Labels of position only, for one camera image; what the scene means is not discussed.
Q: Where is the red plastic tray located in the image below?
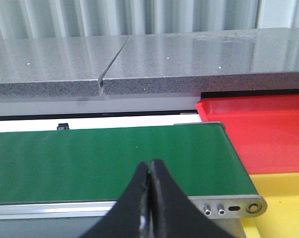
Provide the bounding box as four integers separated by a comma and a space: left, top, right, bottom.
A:
196, 94, 299, 174

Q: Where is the grey granite slab right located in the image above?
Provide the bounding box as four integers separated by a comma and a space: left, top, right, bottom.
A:
102, 28, 299, 95

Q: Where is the aluminium conveyor frame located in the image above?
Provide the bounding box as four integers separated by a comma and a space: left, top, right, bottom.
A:
0, 121, 268, 238

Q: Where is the grey granite slab left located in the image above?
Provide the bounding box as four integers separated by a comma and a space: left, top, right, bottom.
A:
0, 36, 129, 99

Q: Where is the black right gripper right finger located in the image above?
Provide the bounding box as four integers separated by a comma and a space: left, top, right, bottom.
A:
150, 159, 232, 238

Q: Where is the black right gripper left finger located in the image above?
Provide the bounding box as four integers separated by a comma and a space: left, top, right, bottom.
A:
81, 162, 150, 238

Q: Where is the grey granite slab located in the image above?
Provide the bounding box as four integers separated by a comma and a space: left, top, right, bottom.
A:
0, 36, 129, 99
102, 28, 299, 95

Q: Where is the green conveyor belt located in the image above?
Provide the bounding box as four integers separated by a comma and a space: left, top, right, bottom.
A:
0, 123, 257, 204

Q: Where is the yellow plastic tray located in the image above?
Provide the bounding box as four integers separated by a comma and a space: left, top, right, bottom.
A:
241, 173, 299, 238

